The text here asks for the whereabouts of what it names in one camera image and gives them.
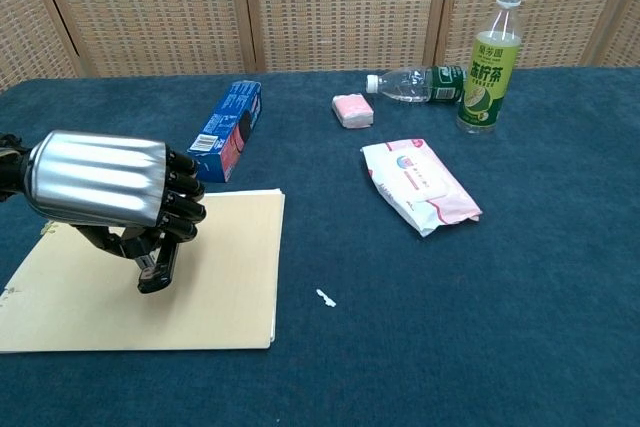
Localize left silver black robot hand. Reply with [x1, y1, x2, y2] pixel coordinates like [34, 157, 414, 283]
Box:
[22, 130, 207, 268]

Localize black stapler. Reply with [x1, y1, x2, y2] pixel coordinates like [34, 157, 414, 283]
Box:
[135, 239, 180, 296]

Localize tan spiral notebook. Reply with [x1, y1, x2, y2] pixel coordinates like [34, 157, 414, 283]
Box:
[0, 189, 287, 354]

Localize blue cookie box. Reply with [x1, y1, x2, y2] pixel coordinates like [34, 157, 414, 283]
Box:
[187, 79, 265, 183]

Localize small pink tissue pack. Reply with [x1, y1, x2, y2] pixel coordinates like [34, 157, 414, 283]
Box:
[331, 91, 376, 131]

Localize clear water bottle green label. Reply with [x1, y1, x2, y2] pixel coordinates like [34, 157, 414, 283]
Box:
[365, 64, 469, 106]

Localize pink white wet wipes pack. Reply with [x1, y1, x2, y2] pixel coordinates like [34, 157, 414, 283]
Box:
[360, 136, 484, 238]

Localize blue table cloth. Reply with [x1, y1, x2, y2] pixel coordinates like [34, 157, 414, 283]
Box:
[0, 64, 640, 427]

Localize green tea bottle without cap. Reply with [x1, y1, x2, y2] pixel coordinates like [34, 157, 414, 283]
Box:
[455, 0, 524, 136]

